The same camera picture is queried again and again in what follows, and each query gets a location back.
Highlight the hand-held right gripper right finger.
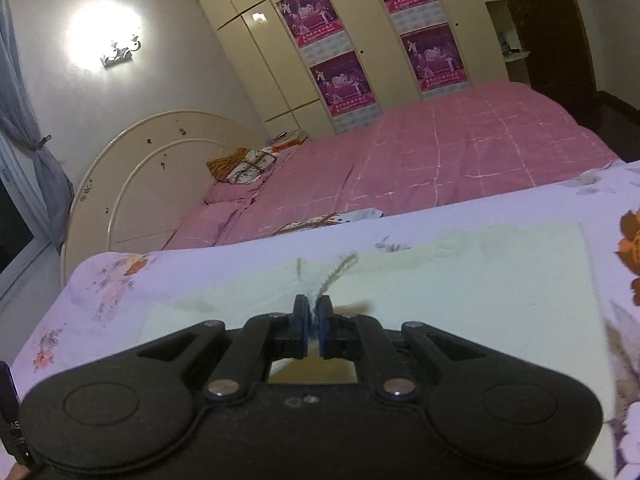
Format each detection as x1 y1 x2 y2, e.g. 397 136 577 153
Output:
316 295 489 404

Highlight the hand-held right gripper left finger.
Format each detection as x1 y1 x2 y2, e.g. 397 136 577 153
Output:
135 294 312 404

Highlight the pale cream knit garment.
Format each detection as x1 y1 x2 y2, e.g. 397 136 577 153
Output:
141 220 611 386

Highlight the white floral blanket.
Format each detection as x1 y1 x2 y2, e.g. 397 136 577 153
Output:
10 160 640 480

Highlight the patterned folded cloth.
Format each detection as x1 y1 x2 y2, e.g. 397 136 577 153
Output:
271 208 387 237

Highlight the folded cloth on bed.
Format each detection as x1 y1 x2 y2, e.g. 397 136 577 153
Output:
225 149 279 185

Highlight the window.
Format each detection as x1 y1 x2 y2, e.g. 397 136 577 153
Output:
0 130 57 301

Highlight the orange pillow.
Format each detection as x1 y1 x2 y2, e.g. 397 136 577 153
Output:
206 147 251 184

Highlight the stack of folded cloths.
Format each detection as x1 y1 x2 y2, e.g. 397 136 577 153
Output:
264 129 309 154

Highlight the pink checked bed cover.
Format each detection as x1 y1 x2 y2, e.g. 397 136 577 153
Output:
162 80 623 251

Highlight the cream round headboard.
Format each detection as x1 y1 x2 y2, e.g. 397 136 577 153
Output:
60 111 271 286

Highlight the cream wardrobe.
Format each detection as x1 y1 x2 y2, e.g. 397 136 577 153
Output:
172 0 506 136

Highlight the grey curtain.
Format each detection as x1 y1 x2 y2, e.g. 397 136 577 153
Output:
0 0 76 231

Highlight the cream corner shelf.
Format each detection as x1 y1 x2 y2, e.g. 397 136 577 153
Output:
479 0 532 86

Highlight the dark brown door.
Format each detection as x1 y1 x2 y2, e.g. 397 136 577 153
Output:
487 0 607 126

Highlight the lit wall lamp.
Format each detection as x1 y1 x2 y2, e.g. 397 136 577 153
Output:
99 32 144 69

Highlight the dark wooden bed frame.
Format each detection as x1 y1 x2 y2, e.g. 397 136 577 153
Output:
591 89 640 162

